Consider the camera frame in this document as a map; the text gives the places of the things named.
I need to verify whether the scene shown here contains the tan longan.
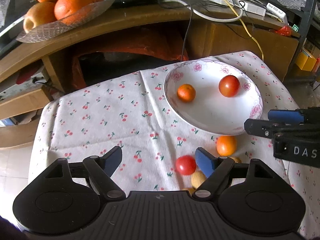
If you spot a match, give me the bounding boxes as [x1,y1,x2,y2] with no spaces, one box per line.
[230,157,242,163]
[190,171,206,189]
[182,187,195,196]

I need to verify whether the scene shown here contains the red cherry tomato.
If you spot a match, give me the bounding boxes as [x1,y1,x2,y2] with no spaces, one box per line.
[175,155,197,176]

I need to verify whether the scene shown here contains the large red tomato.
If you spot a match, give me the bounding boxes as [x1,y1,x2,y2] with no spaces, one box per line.
[219,75,240,98]

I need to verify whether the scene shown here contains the orange mandarin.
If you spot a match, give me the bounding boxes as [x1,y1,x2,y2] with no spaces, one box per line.
[176,84,196,103]

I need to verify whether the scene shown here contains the tan longan front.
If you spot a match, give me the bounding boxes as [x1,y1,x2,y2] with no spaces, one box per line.
[182,187,195,196]

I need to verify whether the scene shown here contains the yellow box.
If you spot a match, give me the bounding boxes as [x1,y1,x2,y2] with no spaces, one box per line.
[295,49,317,72]

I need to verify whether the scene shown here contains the white floral plate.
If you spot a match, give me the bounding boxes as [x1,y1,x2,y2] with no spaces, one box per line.
[163,58,263,135]

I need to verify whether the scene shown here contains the cherry print tablecloth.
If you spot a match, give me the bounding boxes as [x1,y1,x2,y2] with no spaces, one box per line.
[29,51,319,239]

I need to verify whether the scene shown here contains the white power strip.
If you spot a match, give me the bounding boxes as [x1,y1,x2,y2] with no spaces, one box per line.
[208,0,266,17]

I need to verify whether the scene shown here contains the black metal rack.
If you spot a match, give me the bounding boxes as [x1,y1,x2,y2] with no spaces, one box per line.
[264,0,319,83]

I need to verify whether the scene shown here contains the glass fruit tray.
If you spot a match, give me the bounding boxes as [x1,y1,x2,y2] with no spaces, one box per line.
[16,0,115,43]

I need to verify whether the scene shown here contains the white cable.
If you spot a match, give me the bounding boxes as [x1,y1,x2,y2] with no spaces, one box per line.
[159,0,245,23]

